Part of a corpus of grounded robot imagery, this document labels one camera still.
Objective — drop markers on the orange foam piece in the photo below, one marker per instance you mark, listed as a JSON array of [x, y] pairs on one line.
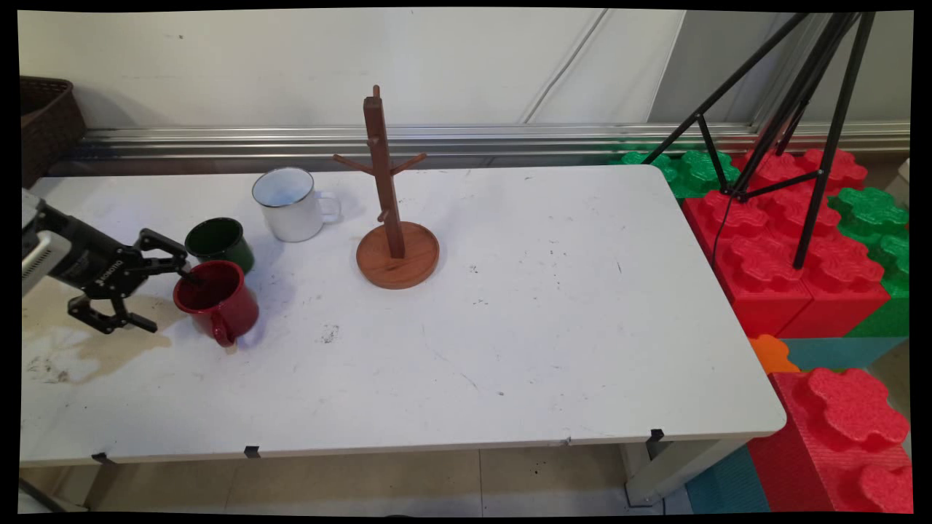
[[770, 353]]

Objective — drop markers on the dark green enamel mug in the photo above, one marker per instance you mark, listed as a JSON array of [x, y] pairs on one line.
[[231, 251]]

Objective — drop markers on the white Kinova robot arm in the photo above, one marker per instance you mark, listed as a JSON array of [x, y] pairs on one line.
[[28, 211]]

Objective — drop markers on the red enamel mug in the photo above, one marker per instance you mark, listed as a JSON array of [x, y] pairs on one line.
[[222, 306]]

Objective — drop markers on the brown wicker basket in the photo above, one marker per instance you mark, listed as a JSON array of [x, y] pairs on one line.
[[47, 124]]

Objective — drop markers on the silver metal wall rail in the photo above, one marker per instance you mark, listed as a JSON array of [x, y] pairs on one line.
[[510, 137]]

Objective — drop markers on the brown wooden mug tree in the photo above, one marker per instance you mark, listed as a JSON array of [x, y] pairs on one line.
[[397, 258]]

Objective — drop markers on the green foam block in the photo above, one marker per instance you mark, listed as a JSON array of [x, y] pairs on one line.
[[695, 171], [877, 218]]

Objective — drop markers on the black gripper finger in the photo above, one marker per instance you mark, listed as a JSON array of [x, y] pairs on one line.
[[102, 314], [166, 255]]

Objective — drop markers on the large red foam block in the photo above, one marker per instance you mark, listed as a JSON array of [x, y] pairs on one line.
[[779, 255]]

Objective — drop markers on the black tripod stand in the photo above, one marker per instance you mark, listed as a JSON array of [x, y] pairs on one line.
[[815, 109]]

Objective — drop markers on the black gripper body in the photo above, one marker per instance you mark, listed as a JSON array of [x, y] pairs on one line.
[[98, 266]]

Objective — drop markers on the white enamel mug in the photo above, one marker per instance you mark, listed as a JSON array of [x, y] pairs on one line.
[[291, 215]]

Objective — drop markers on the teal foam mat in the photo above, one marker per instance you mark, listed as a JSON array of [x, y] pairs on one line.
[[837, 353], [728, 484]]

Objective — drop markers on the white table leg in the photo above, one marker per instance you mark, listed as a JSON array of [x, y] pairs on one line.
[[677, 469]]

